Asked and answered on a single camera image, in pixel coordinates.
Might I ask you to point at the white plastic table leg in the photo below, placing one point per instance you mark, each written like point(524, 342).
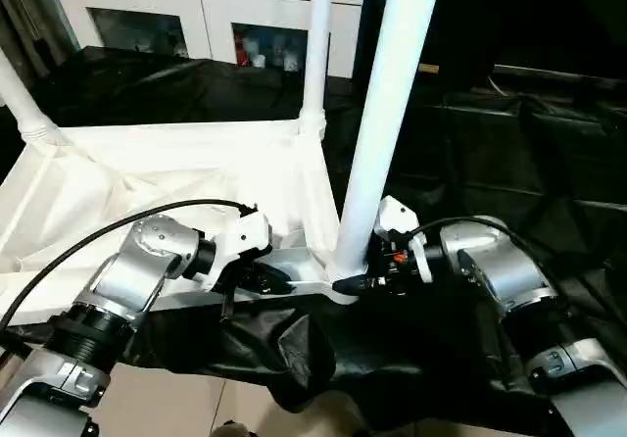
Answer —
point(387, 94)
point(27, 104)
point(316, 45)

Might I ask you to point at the red bottle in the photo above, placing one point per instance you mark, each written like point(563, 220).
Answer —
point(240, 55)

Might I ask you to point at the dark low shelf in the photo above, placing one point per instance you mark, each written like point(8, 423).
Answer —
point(568, 76)

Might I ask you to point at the small tan label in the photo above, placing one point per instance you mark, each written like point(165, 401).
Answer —
point(429, 69)

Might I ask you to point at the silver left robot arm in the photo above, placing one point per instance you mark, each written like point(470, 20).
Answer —
point(127, 280)

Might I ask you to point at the black work mat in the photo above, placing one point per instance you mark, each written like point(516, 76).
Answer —
point(460, 359)

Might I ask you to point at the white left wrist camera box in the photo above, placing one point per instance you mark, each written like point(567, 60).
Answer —
point(240, 241)

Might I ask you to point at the white cabinet with glass doors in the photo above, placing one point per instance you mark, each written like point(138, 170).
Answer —
point(196, 1)

